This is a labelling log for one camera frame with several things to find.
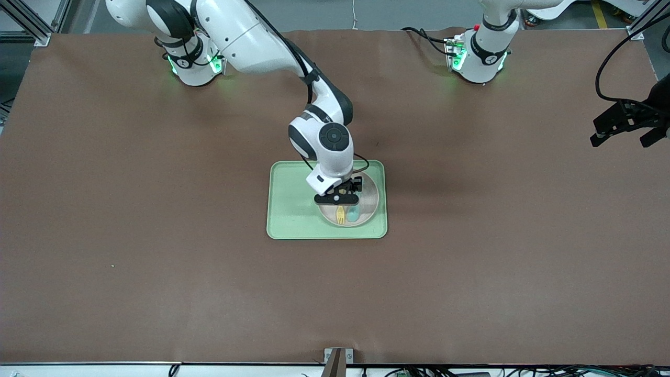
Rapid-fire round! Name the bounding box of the brown table cover sheet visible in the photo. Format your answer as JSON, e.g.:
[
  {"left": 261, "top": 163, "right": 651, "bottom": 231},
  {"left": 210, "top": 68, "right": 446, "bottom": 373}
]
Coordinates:
[{"left": 0, "top": 27, "right": 670, "bottom": 365}]

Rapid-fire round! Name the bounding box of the metal table edge bracket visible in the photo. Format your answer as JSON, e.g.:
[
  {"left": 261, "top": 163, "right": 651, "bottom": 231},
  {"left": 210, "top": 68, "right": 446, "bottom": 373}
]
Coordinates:
[{"left": 323, "top": 347, "right": 354, "bottom": 377}]

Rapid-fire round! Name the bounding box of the light green rectangular tray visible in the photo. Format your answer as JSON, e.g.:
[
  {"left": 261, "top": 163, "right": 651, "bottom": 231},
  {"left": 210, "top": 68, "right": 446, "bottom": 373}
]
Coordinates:
[{"left": 266, "top": 160, "right": 388, "bottom": 240}]

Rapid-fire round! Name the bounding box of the aluminium frame profile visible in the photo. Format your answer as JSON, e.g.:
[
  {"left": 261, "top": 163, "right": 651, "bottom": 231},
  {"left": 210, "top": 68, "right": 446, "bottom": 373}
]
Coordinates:
[
  {"left": 0, "top": 0, "right": 71, "bottom": 48},
  {"left": 626, "top": 0, "right": 670, "bottom": 40}
]

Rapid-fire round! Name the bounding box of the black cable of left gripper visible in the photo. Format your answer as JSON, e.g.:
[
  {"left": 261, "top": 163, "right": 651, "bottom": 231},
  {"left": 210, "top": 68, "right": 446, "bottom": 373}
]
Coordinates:
[{"left": 595, "top": 24, "right": 670, "bottom": 103}]

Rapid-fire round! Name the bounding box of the round white plate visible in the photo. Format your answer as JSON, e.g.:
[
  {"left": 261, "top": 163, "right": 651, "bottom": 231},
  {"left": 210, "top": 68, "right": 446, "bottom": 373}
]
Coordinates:
[{"left": 318, "top": 170, "right": 379, "bottom": 228}]

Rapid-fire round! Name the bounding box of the black cable at arm base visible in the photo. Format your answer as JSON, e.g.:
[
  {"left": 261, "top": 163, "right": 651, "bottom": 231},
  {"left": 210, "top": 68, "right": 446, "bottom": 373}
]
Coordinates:
[{"left": 401, "top": 26, "right": 452, "bottom": 56}]

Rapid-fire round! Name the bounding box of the black cable along right arm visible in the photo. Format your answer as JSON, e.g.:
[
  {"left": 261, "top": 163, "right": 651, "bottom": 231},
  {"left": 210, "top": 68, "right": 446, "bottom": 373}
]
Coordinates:
[{"left": 246, "top": 0, "right": 370, "bottom": 176}]

